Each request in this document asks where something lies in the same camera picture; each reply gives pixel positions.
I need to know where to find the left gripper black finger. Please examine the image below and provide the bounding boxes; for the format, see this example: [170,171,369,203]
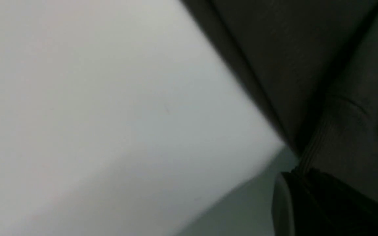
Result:
[272,169,378,236]

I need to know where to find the dark gray long-sleeve top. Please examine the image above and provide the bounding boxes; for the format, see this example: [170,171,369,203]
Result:
[183,0,378,203]

